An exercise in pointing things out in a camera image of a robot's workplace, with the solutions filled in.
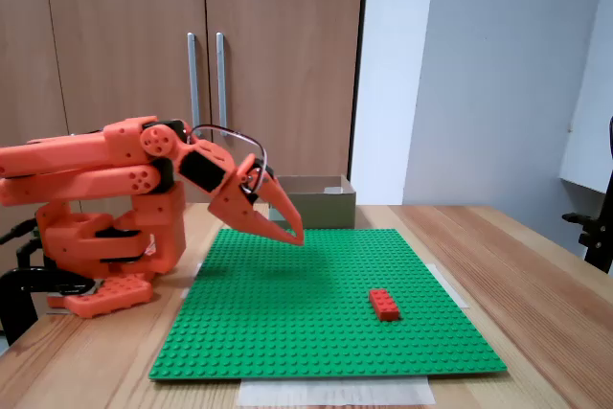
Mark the green lego baseplate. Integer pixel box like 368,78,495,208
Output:
148,228,508,381

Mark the black table clamp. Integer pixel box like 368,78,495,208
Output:
0,265,100,348

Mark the short masking tape strip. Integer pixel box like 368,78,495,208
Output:
432,262,470,310
180,261,205,300

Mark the open cardboard box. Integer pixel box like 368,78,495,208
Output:
267,173,358,231

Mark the metal cabinet door handle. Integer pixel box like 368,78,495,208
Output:
215,32,230,131
186,32,203,131

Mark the red lego block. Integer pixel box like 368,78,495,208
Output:
367,287,402,323

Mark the black cable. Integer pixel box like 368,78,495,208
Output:
0,218,40,245

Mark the wooden cabinet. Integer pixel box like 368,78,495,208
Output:
0,0,371,285

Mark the servo cable loop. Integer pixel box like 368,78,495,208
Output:
188,124,268,195

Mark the white furniture panel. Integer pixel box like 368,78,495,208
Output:
558,0,613,195

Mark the black stand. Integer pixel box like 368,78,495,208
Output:
561,115,613,276

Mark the long masking tape strip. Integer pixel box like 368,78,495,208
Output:
238,376,436,408

